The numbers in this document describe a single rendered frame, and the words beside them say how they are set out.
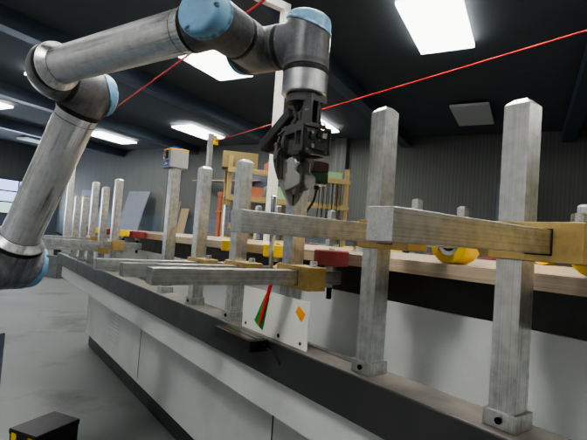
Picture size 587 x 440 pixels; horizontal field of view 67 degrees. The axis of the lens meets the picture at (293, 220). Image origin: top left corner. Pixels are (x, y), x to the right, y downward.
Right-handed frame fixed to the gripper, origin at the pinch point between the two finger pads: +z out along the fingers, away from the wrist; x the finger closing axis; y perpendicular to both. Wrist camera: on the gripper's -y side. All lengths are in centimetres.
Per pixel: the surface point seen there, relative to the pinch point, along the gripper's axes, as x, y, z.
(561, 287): 22.8, 41.3, 12.2
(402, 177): 710, -584, -144
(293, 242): 6.7, -6.8, 8.6
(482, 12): 348, -181, -235
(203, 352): 8, -50, 44
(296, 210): 6.8, -6.9, 1.6
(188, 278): -18.9, -2.8, 16.3
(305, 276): 5.6, -0.5, 15.4
